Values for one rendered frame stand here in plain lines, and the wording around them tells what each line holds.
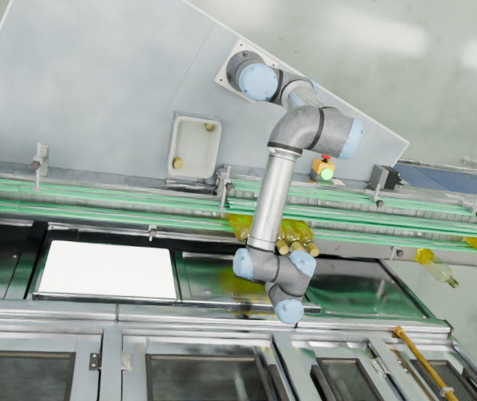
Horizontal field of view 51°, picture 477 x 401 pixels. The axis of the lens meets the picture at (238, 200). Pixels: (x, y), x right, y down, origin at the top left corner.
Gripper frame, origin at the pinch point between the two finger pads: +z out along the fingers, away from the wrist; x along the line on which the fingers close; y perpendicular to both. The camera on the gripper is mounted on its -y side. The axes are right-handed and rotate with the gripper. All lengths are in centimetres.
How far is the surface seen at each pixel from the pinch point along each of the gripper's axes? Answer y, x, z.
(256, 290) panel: 2.0, -12.5, -3.8
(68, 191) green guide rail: -62, 5, 26
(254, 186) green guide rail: 3.4, 13.8, 25.3
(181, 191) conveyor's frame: -22.4, 6.7, 32.2
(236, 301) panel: -6.8, -11.7, -12.4
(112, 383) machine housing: -44, -14, -45
